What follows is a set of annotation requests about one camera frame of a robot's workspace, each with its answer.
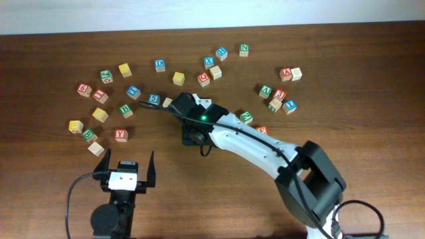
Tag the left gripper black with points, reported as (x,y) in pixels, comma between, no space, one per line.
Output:
(101,176)

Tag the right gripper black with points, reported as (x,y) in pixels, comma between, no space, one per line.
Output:
(181,104)

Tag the yellow S block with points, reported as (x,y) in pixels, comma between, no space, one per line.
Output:
(178,78)

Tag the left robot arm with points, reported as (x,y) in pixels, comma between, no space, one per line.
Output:
(114,219)

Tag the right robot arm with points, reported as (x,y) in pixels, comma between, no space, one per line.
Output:
(308,182)

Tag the red Y block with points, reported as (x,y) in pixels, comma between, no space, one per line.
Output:
(121,135)

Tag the plain wooden block bottom left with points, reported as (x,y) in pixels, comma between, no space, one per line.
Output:
(96,149)

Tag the wooden block red side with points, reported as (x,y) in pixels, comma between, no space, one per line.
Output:
(167,102)

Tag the green E block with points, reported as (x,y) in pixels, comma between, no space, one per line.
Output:
(89,135)

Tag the blue 5 block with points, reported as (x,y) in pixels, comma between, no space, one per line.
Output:
(154,99)

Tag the red Q block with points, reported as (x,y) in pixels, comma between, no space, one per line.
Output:
(203,79)

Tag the green Z block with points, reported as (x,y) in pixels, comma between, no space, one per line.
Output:
(246,117)

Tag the green B block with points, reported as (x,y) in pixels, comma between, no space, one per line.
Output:
(125,110)

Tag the yellow block left middle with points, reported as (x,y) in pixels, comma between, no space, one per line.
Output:
(100,115)

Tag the plain wooden block by X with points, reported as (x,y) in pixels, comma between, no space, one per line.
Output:
(215,72)

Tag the yellow W block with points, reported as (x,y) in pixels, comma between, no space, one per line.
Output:
(75,126)

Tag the red E block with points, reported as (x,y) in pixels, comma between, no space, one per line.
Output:
(263,129)

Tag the blue block left middle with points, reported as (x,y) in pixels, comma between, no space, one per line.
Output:
(133,92)

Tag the blue X block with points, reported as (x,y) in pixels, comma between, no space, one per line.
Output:
(208,62)

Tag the blue D block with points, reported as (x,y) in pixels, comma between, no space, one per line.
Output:
(159,65)

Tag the red 1 block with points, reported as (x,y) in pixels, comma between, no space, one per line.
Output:
(100,95)

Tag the green A block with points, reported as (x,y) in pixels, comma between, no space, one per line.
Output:
(265,91)

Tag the blue H block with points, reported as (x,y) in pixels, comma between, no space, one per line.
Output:
(221,53)

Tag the green 4 block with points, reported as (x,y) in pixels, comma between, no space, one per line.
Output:
(274,105)

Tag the red 6 block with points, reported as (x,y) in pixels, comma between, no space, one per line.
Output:
(84,90)

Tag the red 3 block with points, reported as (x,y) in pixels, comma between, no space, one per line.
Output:
(279,95)

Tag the yellow block top left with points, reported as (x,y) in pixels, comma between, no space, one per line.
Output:
(125,70)

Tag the green J block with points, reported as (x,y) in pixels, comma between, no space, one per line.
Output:
(106,76)

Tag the green N block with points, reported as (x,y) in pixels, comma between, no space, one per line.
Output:
(244,50)

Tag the blue L block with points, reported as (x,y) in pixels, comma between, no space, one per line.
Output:
(289,106)

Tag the red A block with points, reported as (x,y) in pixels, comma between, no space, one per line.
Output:
(286,74)

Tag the plain wooden block by A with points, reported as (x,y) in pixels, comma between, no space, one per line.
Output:
(296,74)

